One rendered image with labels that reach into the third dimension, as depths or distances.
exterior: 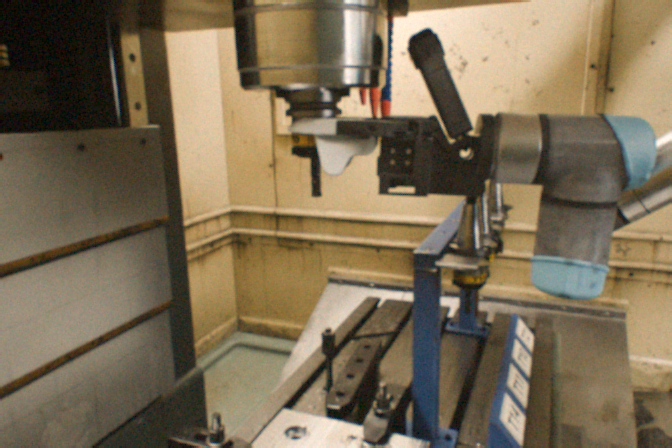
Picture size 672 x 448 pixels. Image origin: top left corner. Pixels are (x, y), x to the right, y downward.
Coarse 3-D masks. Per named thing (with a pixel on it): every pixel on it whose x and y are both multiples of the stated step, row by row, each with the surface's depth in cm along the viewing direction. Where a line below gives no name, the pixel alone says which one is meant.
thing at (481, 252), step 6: (450, 246) 82; (456, 246) 81; (486, 246) 82; (450, 252) 82; (456, 252) 81; (462, 252) 80; (468, 252) 79; (474, 252) 79; (480, 252) 79; (486, 252) 80; (486, 258) 82
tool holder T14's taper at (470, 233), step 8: (464, 208) 80; (472, 208) 80; (464, 216) 80; (472, 216) 80; (480, 216) 80; (464, 224) 80; (472, 224) 80; (480, 224) 80; (464, 232) 80; (472, 232) 80; (480, 232) 80; (456, 240) 82; (464, 240) 80; (472, 240) 80; (480, 240) 80
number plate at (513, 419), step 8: (504, 400) 87; (504, 408) 85; (512, 408) 87; (504, 416) 83; (512, 416) 85; (520, 416) 88; (504, 424) 82; (512, 424) 84; (520, 424) 86; (512, 432) 82; (520, 432) 84; (520, 440) 82
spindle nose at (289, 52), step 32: (256, 0) 48; (288, 0) 47; (320, 0) 47; (352, 0) 48; (384, 0) 52; (256, 32) 49; (288, 32) 47; (320, 32) 47; (352, 32) 48; (384, 32) 52; (256, 64) 50; (288, 64) 48; (320, 64) 48; (352, 64) 49; (384, 64) 53
